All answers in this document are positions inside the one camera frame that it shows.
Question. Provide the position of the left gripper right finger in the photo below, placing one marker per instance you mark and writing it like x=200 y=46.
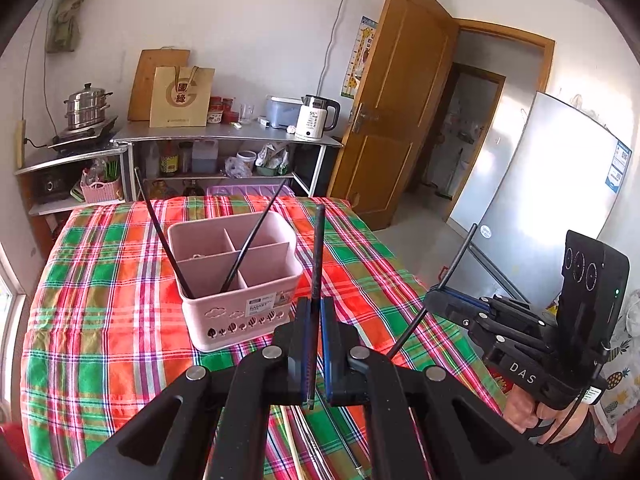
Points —
x=355 y=375

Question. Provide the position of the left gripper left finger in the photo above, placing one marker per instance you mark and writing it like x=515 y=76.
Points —
x=278 y=374

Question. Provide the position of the black chopstick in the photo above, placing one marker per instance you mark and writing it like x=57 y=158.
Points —
x=161 y=236
x=315 y=303
x=248 y=241
x=439 y=287

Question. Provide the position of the silver metal chopstick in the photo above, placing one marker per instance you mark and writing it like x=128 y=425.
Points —
x=351 y=456

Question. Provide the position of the person right hand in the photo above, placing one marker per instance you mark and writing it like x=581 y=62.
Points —
x=522 y=412

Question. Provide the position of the pink utensil basket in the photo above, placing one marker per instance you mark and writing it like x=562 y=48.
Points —
x=261 y=294

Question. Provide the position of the plaid tablecloth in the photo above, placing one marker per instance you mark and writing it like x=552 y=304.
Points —
x=106 y=332

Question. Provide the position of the purple plastic bin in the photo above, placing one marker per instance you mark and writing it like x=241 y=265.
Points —
x=252 y=189

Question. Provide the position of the grey refrigerator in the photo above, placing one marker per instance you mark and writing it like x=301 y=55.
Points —
x=564 y=176

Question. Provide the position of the white jug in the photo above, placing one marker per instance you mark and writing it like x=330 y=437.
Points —
x=204 y=157

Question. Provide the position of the soy sauce bottle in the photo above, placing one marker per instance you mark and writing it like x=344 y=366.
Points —
x=169 y=158

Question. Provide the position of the metal shelf table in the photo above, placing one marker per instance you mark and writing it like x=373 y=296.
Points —
x=133 y=132

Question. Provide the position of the pink woven basket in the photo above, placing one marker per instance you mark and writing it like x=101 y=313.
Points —
x=98 y=191

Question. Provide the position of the blue plastic container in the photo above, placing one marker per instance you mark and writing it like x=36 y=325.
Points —
x=281 y=112

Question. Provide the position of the white electric kettle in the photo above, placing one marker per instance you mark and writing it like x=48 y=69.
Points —
x=316 y=116

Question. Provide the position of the glass cup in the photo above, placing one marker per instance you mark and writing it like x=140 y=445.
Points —
x=246 y=113

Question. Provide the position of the red jars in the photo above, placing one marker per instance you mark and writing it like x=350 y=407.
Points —
x=220 y=111

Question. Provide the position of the wooden door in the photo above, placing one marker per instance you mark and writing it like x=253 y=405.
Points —
x=395 y=106

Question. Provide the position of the low wooden shelf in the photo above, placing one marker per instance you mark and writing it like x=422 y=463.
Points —
x=46 y=182

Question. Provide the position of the brown paper bag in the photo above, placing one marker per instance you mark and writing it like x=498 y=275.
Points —
x=180 y=96

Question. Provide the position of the induction cooktop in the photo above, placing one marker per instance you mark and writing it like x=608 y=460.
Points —
x=87 y=137

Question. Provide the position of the wooden cutting board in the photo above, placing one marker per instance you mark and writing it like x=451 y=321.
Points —
x=142 y=88

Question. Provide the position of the steel steamer pot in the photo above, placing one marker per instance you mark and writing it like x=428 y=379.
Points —
x=86 y=107

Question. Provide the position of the power strip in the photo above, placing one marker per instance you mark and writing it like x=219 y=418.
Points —
x=19 y=141

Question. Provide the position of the green hanging cloth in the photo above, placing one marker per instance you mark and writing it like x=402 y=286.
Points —
x=63 y=34

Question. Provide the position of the giraffe wall poster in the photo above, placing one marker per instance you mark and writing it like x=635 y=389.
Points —
x=358 y=58

